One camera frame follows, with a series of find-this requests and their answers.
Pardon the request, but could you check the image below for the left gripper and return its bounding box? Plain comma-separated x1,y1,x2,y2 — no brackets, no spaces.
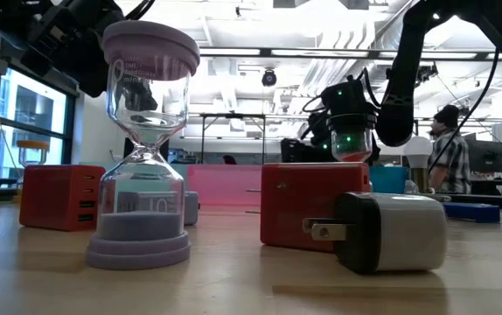
21,0,159,113

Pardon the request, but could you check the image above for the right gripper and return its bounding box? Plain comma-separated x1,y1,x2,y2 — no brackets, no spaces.
280,74,382,164

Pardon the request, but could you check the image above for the red box wall charger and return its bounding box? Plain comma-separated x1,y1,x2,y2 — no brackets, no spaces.
245,161,373,254

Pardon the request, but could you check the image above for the red sand black hourglass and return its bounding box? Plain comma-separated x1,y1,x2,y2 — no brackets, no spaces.
326,113,378,164

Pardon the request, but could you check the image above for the orange hourglass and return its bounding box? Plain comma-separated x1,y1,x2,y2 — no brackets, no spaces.
12,139,52,205

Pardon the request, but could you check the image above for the light blue cube charger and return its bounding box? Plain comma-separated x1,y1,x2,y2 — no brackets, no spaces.
183,190,200,227

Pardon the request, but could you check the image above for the red multi-port charger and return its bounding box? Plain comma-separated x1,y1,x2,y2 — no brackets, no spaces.
18,164,107,232

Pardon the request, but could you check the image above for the pink translucent bin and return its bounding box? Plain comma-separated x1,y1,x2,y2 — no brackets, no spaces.
187,164,263,207

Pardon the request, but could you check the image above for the blue plastic bin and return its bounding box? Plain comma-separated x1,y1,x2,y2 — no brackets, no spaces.
369,165,409,195

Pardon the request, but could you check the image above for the window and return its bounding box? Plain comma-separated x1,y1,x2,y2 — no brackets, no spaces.
0,65,77,185

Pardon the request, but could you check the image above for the white light bulb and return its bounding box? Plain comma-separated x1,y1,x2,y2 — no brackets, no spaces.
402,135,435,194

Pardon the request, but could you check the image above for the black track spotlight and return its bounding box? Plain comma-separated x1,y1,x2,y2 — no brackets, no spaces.
415,62,439,85

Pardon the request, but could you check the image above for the purple sand hourglass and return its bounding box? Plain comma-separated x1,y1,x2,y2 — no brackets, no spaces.
85,19,201,271

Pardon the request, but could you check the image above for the black computer monitor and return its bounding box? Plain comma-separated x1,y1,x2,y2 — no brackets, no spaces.
464,138,502,174

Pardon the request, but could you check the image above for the black tall table frame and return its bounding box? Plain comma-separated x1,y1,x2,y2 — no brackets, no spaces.
198,112,268,165

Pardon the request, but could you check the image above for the black ceiling camera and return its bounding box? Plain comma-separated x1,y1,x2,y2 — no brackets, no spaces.
261,68,278,88

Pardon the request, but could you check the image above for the silver black wall charger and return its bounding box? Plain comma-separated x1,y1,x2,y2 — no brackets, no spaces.
302,191,449,276

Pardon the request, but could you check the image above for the black power cable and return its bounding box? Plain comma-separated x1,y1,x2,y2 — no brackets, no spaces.
427,45,499,174

